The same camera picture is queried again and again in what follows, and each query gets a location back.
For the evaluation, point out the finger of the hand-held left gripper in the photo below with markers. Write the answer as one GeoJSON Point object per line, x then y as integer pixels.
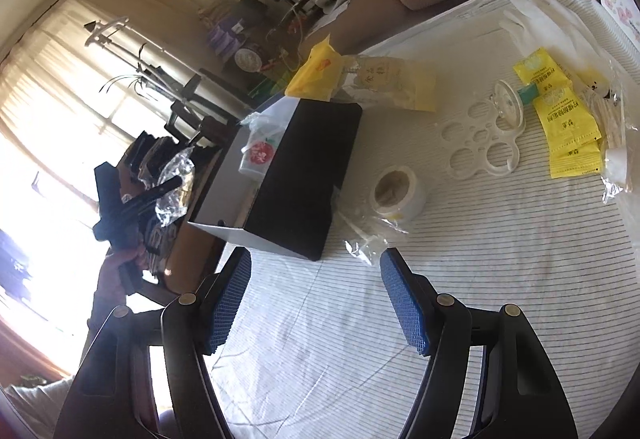
{"type": "Point", "coordinates": [167, 183]}
{"type": "Point", "coordinates": [145, 206]}

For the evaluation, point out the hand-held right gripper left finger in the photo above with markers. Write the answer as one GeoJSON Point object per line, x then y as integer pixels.
{"type": "Point", "coordinates": [225, 304]}

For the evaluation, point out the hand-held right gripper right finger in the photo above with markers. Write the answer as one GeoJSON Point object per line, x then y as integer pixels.
{"type": "Point", "coordinates": [407, 304]}

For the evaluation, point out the black storage box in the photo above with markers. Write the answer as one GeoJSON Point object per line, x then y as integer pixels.
{"type": "Point", "coordinates": [305, 179]}

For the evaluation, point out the person's left forearm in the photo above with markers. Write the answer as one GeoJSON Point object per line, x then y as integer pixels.
{"type": "Point", "coordinates": [105, 299]}

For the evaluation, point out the person's left hand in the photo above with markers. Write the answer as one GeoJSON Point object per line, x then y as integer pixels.
{"type": "Point", "coordinates": [125, 259]}

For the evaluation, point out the pile of clothes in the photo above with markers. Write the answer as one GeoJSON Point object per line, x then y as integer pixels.
{"type": "Point", "coordinates": [155, 154]}

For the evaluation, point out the striped white tablecloth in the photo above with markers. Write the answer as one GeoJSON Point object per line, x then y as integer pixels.
{"type": "Point", "coordinates": [350, 344]}

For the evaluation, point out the small clear plastic bag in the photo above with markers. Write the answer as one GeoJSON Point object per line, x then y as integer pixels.
{"type": "Point", "coordinates": [370, 229]}

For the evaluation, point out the white tape roll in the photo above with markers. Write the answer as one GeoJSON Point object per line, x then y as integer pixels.
{"type": "Point", "coordinates": [400, 194]}

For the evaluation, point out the sheer white curtain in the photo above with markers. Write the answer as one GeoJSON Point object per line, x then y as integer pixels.
{"type": "Point", "coordinates": [60, 119]}

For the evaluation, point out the potted plant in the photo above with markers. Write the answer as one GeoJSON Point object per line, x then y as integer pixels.
{"type": "Point", "coordinates": [135, 74]}

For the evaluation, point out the round tin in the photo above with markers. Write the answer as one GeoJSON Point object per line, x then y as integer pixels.
{"type": "Point", "coordinates": [248, 59]}

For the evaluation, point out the stack of purple packs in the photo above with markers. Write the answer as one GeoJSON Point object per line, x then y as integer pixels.
{"type": "Point", "coordinates": [225, 39]}

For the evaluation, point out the yellow packet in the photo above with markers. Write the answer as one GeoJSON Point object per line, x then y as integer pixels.
{"type": "Point", "coordinates": [575, 160]}
{"type": "Point", "coordinates": [567, 116]}
{"type": "Point", "coordinates": [537, 66]}

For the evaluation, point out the clear round lid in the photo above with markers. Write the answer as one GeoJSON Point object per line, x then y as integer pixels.
{"type": "Point", "coordinates": [505, 100]}

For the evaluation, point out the yellow noodle bag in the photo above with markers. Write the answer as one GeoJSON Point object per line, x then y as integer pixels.
{"type": "Point", "coordinates": [380, 79]}

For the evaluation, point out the small green eraser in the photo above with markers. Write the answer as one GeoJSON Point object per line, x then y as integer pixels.
{"type": "Point", "coordinates": [528, 94]}

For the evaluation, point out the large clear plastic bag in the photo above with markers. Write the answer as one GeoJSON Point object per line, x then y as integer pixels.
{"type": "Point", "coordinates": [590, 69]}

